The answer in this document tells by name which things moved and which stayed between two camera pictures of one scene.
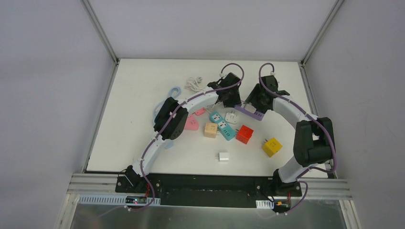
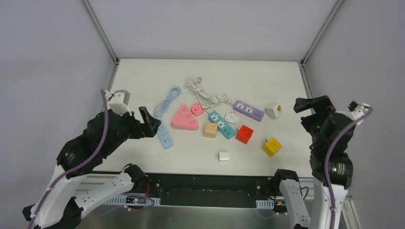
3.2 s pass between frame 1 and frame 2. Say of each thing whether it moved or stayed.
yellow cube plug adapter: stayed
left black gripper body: moved
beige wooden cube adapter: stayed
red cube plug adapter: stayed
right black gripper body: moved
